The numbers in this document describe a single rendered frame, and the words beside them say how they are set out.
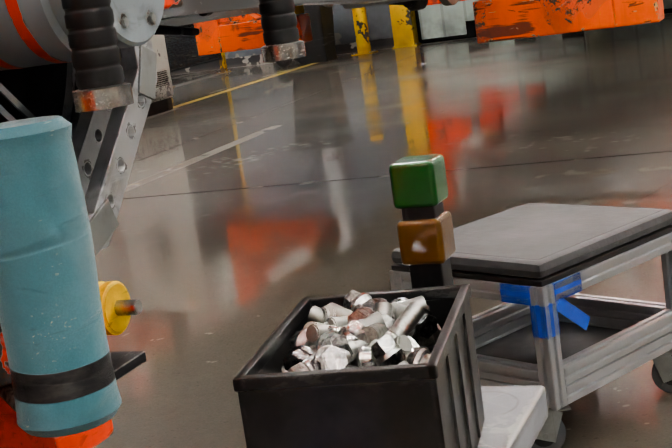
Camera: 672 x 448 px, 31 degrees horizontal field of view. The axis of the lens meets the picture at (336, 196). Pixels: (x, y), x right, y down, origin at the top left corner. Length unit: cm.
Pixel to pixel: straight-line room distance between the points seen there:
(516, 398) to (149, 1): 48
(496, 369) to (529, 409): 105
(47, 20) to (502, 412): 51
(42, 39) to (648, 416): 144
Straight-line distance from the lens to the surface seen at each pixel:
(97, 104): 91
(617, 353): 214
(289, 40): 122
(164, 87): 1015
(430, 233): 103
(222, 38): 726
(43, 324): 103
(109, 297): 131
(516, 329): 243
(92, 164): 136
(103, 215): 129
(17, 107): 137
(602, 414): 226
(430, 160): 103
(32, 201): 101
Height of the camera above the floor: 81
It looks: 10 degrees down
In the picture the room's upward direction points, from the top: 8 degrees counter-clockwise
